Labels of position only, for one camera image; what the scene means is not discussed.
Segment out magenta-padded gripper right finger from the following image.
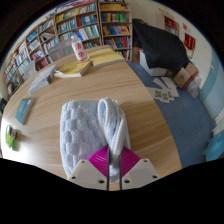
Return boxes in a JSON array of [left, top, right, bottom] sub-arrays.
[[118, 145, 161, 191]]

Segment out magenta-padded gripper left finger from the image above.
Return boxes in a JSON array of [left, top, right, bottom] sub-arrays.
[[67, 143, 110, 192]]

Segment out white waffle-textured towel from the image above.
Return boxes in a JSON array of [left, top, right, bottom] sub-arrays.
[[59, 97, 132, 184]]

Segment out scattered paper sheets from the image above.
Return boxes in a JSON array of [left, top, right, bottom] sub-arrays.
[[146, 76, 181, 104]]

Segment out green plastic bag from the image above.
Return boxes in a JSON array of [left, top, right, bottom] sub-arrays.
[[4, 124, 18, 150]]

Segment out teal book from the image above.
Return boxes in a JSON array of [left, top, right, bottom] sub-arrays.
[[14, 97, 35, 126]]

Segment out grey book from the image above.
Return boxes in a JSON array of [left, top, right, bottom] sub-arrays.
[[27, 64, 58, 96]]

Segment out white box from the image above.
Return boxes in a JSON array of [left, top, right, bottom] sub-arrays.
[[138, 49, 169, 77]]

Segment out thick yellow book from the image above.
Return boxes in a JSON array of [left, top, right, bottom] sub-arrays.
[[53, 59, 93, 79]]

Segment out brown cardboard box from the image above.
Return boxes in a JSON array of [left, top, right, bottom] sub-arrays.
[[173, 62, 200, 90]]

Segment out thin yellow book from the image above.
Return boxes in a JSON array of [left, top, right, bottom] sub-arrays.
[[85, 47, 126, 69]]

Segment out narrow grey mesh chair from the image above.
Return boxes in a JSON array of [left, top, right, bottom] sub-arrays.
[[22, 59, 38, 81]]

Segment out clear bottle with red label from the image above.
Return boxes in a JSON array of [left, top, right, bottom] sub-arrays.
[[70, 34, 89, 63]]

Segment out wide grey mesh chair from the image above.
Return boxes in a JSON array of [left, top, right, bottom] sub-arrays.
[[47, 39, 75, 63]]

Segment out wooden bookshelf unit with books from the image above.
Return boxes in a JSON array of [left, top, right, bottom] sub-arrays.
[[2, 0, 134, 96]]

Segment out red wall hanging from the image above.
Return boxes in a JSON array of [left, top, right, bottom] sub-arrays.
[[183, 32, 197, 52]]

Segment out small wooden wall shelf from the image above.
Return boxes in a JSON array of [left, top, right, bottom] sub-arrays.
[[156, 13, 180, 37]]

